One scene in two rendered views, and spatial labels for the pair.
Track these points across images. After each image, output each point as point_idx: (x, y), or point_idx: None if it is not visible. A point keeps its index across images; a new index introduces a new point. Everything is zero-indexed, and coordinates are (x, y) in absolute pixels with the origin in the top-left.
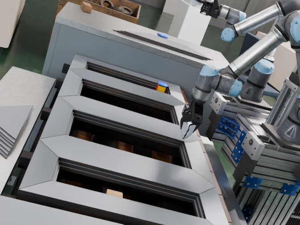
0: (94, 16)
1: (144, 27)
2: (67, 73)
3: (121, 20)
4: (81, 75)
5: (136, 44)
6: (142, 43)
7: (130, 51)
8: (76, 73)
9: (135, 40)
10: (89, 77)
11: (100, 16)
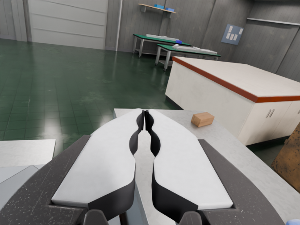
0: (191, 131)
1: (291, 192)
2: (6, 168)
3: (250, 156)
4: (13, 180)
5: (139, 201)
6: (151, 207)
7: (135, 205)
8: (14, 175)
9: (147, 191)
10: (8, 191)
11: (208, 135)
